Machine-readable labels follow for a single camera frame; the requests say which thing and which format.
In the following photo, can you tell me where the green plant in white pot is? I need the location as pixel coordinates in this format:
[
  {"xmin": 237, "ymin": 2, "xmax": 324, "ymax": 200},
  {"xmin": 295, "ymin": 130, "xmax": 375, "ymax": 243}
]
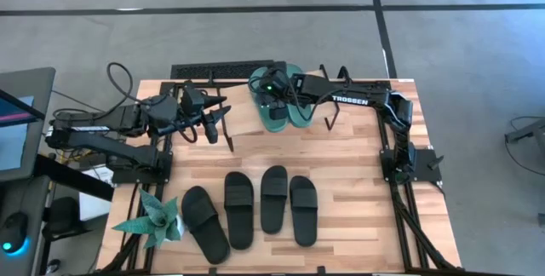
[{"xmin": 112, "ymin": 187, "xmax": 186, "ymax": 250}]

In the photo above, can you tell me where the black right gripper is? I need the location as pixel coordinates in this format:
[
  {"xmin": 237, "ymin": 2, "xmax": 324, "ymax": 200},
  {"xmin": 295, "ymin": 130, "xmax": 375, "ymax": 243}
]
[{"xmin": 266, "ymin": 78, "xmax": 306, "ymax": 121}]

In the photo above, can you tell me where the white box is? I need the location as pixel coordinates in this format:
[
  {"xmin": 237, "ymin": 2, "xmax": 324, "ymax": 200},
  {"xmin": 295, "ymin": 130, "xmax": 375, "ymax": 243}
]
[{"xmin": 78, "ymin": 164, "xmax": 115, "ymax": 221}]

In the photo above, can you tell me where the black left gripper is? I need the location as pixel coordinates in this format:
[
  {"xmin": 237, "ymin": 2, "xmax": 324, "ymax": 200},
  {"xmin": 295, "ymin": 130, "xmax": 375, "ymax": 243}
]
[{"xmin": 158, "ymin": 94, "xmax": 232, "ymax": 146}]

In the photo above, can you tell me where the black floor stand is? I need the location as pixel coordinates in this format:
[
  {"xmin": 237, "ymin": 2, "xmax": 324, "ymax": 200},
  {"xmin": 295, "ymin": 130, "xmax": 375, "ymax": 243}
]
[{"xmin": 504, "ymin": 116, "xmax": 545, "ymax": 146}]

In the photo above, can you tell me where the black computer mouse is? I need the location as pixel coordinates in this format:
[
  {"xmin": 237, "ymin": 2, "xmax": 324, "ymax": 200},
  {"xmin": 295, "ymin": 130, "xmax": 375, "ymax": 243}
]
[{"xmin": 0, "ymin": 210, "xmax": 30, "ymax": 256}]

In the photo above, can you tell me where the black chair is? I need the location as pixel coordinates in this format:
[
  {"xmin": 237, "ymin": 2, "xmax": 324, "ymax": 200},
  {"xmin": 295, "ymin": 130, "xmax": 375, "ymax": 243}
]
[{"xmin": 41, "ymin": 196, "xmax": 90, "ymax": 243}]

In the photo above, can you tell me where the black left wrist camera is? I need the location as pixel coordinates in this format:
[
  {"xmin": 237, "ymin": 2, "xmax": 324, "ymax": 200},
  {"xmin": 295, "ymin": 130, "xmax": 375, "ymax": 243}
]
[{"xmin": 181, "ymin": 83, "xmax": 206, "ymax": 118}]

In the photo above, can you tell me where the black desk bar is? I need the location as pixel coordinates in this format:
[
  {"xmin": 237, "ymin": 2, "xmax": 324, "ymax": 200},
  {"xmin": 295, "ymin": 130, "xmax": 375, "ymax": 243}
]
[{"xmin": 33, "ymin": 154, "xmax": 116, "ymax": 203}]

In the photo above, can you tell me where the green slide sandal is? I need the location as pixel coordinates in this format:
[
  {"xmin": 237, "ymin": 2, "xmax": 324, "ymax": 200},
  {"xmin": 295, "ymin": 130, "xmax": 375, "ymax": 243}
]
[
  {"xmin": 285, "ymin": 63, "xmax": 316, "ymax": 129},
  {"xmin": 249, "ymin": 66, "xmax": 290, "ymax": 134}
]

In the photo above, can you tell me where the black slide sandal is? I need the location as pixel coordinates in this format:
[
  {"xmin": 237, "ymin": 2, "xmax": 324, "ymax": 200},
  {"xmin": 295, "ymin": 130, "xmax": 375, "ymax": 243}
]
[
  {"xmin": 224, "ymin": 171, "xmax": 255, "ymax": 250},
  {"xmin": 260, "ymin": 164, "xmax": 289, "ymax": 235},
  {"xmin": 181, "ymin": 185, "xmax": 231, "ymax": 265},
  {"xmin": 289, "ymin": 175, "xmax": 319, "ymax": 248}
]

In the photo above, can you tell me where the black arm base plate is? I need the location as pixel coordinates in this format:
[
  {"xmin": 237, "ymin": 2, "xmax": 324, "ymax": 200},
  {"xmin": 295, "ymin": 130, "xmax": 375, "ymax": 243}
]
[
  {"xmin": 111, "ymin": 152, "xmax": 174, "ymax": 185},
  {"xmin": 380, "ymin": 147, "xmax": 444, "ymax": 183}
]

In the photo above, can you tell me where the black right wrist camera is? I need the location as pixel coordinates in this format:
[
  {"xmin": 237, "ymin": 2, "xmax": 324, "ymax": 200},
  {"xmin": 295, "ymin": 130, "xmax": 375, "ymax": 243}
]
[{"xmin": 255, "ymin": 69, "xmax": 287, "ymax": 98}]

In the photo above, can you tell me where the computer monitor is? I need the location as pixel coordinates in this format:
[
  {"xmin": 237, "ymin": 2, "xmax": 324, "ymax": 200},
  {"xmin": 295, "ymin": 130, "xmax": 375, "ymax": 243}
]
[{"xmin": 0, "ymin": 66, "xmax": 57, "ymax": 183}]

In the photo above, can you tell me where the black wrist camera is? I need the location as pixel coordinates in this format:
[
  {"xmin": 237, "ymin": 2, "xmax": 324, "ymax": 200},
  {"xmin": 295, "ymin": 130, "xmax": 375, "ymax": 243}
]
[
  {"xmin": 255, "ymin": 69, "xmax": 287, "ymax": 98},
  {"xmin": 181, "ymin": 83, "xmax": 206, "ymax": 118}
]

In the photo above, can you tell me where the black keyboard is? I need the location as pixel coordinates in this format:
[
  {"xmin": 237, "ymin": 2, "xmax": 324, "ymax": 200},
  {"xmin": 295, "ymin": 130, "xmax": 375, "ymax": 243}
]
[{"xmin": 169, "ymin": 59, "xmax": 278, "ymax": 80}]

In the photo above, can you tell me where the black aluminium table frame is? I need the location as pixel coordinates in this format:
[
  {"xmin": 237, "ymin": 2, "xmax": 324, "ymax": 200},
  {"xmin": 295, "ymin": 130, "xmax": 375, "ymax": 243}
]
[{"xmin": 100, "ymin": 78, "xmax": 463, "ymax": 275}]

